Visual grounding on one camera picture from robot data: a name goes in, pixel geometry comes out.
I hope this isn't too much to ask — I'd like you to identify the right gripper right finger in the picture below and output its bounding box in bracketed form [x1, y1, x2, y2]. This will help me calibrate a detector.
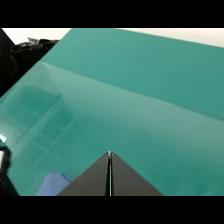
[110, 151, 163, 197]

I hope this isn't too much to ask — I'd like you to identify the blue T-shirt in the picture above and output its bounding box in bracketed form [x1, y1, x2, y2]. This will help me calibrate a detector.
[35, 171, 75, 197]

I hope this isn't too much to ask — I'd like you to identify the black garment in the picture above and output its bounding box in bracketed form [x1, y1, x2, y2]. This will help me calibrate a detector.
[0, 28, 60, 98]

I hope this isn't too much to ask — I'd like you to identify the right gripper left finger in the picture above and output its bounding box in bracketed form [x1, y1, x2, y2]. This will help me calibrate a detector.
[58, 151, 110, 197]

